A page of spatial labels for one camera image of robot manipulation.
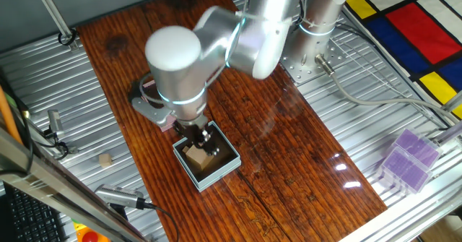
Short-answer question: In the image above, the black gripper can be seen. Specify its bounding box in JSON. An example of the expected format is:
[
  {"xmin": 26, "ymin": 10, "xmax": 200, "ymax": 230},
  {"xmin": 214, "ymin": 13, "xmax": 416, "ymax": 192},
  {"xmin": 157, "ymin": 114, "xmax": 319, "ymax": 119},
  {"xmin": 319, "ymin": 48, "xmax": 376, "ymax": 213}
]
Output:
[{"xmin": 173, "ymin": 115, "xmax": 220, "ymax": 157}]

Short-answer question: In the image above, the large wooden block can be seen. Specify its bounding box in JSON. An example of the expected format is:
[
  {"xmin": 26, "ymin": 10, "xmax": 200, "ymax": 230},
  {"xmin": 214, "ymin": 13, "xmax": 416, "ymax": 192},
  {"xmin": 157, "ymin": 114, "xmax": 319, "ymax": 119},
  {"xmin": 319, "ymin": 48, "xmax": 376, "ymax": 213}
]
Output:
[{"xmin": 186, "ymin": 146, "xmax": 214, "ymax": 171}]

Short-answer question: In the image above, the light blue cardboard box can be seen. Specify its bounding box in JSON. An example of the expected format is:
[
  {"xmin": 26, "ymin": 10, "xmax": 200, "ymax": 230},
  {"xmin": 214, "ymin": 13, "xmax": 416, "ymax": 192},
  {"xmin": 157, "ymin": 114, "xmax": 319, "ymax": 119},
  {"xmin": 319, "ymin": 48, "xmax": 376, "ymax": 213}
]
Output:
[{"xmin": 172, "ymin": 121, "xmax": 242, "ymax": 193}]

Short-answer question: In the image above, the pink cardboard box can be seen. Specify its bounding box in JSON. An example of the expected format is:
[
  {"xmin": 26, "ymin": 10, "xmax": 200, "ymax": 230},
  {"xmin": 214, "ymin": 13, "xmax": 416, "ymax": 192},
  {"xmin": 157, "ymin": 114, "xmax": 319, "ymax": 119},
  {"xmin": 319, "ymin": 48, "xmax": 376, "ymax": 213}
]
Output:
[{"xmin": 142, "ymin": 79, "xmax": 178, "ymax": 133}]

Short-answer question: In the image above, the clear box with purple contents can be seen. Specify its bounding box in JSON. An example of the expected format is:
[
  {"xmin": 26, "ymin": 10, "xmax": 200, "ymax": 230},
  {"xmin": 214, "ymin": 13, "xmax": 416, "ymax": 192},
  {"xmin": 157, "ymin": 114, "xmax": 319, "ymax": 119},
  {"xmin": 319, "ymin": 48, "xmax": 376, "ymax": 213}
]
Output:
[
  {"xmin": 391, "ymin": 128, "xmax": 443, "ymax": 170},
  {"xmin": 377, "ymin": 146, "xmax": 433, "ymax": 195}
]

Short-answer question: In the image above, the brown wooden board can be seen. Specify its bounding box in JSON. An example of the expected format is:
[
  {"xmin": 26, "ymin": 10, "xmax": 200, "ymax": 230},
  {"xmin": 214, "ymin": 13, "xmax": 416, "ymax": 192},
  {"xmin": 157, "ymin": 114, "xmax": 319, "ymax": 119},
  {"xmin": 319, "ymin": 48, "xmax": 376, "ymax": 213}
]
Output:
[{"xmin": 77, "ymin": 0, "xmax": 388, "ymax": 242}]

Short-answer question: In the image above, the red emergency stop button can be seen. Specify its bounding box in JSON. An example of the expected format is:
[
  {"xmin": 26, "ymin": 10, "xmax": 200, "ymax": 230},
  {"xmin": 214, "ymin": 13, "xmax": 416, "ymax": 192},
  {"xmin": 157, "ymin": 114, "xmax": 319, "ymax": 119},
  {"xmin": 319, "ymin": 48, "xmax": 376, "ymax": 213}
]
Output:
[{"xmin": 73, "ymin": 222, "xmax": 111, "ymax": 242}]

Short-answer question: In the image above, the black keyboard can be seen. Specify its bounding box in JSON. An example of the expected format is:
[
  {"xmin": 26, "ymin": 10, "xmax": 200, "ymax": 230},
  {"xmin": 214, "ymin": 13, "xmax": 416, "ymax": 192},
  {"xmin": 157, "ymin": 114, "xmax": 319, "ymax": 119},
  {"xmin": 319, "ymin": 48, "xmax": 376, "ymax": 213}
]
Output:
[{"xmin": 3, "ymin": 183, "xmax": 69, "ymax": 242}]

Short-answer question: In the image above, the orange pole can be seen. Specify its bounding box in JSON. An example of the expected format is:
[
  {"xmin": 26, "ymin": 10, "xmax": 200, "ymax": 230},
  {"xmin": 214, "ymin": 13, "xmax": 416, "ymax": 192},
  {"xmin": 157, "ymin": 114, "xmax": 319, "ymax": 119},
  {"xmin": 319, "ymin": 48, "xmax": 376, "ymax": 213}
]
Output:
[{"xmin": 0, "ymin": 85, "xmax": 23, "ymax": 145}]

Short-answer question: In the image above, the aluminium pole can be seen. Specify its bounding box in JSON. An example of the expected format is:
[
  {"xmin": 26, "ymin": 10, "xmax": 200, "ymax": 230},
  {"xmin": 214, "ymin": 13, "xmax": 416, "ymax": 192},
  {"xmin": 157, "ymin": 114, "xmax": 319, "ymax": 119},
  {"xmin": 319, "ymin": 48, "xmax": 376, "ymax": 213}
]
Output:
[{"xmin": 30, "ymin": 0, "xmax": 79, "ymax": 51}]

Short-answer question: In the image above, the aluminium table edge profile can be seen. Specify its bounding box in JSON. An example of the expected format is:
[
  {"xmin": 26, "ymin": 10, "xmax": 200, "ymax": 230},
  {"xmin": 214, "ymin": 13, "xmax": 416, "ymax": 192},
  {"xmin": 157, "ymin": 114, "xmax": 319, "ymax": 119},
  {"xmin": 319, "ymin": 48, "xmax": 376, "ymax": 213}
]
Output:
[{"xmin": 339, "ymin": 158, "xmax": 462, "ymax": 242}]

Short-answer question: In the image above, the colourful block pattern cloth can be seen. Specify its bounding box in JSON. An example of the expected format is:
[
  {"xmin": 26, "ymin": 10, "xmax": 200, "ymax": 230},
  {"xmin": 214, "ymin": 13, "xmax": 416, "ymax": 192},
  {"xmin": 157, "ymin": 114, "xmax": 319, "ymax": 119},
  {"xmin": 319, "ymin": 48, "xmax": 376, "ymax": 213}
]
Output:
[{"xmin": 342, "ymin": 0, "xmax": 462, "ymax": 120}]

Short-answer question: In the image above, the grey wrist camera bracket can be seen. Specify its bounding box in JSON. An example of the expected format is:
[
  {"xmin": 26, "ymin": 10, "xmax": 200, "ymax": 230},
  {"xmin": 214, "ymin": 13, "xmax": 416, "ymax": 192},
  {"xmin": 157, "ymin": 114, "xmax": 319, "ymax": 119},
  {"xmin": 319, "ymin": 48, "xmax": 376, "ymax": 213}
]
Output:
[{"xmin": 130, "ymin": 96, "xmax": 174, "ymax": 127}]

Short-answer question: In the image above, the black camera cable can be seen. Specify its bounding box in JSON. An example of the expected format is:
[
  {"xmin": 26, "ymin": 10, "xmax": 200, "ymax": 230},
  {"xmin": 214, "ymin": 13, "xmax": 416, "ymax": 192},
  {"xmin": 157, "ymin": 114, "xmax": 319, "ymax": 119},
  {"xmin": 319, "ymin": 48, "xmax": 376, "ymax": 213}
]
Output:
[{"xmin": 142, "ymin": 202, "xmax": 180, "ymax": 242}]

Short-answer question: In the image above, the silver camera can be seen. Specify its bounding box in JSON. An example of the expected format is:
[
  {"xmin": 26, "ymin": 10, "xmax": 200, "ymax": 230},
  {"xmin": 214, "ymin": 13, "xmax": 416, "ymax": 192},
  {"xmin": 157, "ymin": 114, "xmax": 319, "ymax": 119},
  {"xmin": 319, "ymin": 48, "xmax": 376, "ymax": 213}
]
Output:
[{"xmin": 94, "ymin": 183, "xmax": 146, "ymax": 210}]

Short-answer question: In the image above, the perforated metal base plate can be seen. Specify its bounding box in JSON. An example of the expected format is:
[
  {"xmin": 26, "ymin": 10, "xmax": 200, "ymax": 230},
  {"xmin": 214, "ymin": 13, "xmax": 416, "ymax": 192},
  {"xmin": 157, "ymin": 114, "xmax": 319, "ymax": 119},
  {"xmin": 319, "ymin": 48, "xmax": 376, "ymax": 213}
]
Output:
[{"xmin": 279, "ymin": 27, "xmax": 347, "ymax": 86}]

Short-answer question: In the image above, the small grey camera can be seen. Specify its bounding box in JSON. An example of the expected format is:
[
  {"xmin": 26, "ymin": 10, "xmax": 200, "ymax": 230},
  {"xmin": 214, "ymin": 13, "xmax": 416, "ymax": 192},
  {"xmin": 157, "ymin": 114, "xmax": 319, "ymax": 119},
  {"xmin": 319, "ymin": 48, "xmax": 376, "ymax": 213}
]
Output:
[{"xmin": 47, "ymin": 109, "xmax": 65, "ymax": 139}]

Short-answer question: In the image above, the aluminium frame beam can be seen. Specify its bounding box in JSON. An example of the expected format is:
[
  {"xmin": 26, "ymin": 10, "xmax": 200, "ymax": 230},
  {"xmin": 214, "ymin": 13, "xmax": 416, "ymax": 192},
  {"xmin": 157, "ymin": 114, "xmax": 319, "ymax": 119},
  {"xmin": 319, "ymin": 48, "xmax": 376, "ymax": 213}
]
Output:
[{"xmin": 0, "ymin": 126, "xmax": 149, "ymax": 242}]

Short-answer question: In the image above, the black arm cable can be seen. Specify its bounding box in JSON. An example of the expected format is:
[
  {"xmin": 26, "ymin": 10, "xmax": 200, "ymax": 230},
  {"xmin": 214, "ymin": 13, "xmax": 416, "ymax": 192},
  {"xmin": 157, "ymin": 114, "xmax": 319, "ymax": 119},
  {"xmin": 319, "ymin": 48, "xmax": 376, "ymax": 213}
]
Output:
[{"xmin": 296, "ymin": 0, "xmax": 308, "ymax": 28}]

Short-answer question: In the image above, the grey cable with connector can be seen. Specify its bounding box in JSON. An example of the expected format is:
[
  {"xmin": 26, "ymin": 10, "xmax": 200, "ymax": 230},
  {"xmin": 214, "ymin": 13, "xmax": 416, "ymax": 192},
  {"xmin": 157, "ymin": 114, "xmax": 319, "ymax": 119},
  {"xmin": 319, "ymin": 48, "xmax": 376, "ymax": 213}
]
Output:
[{"xmin": 314, "ymin": 53, "xmax": 462, "ymax": 124}]

